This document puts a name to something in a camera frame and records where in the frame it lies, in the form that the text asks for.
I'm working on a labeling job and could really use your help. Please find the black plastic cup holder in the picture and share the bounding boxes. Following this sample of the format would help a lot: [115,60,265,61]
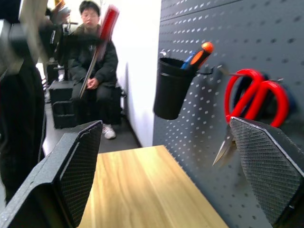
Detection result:
[153,57,198,121]

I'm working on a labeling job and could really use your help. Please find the dark grey pegboard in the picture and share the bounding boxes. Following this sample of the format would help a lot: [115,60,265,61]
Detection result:
[152,0,304,228]

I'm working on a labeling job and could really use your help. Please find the red handled screwdriver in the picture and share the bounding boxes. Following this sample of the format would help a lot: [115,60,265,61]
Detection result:
[79,4,120,98]

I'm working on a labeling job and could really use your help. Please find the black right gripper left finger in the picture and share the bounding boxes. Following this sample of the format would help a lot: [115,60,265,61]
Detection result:
[0,120,104,228]

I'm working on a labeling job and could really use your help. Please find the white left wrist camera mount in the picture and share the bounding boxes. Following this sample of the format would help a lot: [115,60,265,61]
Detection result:
[19,0,49,64]

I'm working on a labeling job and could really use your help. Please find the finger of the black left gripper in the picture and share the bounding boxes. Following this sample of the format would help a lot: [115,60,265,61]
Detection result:
[68,33,105,47]

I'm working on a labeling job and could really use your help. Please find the large black blurred object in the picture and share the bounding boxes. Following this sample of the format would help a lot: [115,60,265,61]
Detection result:
[0,58,46,206]

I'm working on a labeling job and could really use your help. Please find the black equipment case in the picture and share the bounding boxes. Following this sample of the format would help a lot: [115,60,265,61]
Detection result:
[51,100,79,130]
[48,80,77,103]

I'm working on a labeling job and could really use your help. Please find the seated person in dark jacket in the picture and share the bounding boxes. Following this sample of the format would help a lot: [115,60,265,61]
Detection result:
[55,0,127,140]

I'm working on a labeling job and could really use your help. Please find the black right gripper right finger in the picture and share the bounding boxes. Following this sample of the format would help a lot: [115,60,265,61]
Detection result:
[228,117,304,228]

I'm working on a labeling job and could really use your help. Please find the black pegboard hook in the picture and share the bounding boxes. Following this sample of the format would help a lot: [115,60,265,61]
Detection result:
[198,66,222,77]

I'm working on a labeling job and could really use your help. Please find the red handled scissors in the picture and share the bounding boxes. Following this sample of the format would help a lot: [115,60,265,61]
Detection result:
[212,68,291,167]

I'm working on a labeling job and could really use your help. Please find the blue tool handle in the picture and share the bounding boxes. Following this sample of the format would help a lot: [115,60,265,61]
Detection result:
[180,50,197,71]

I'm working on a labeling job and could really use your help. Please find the orange and black tool handle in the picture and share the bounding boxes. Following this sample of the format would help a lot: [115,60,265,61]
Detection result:
[190,41,215,72]

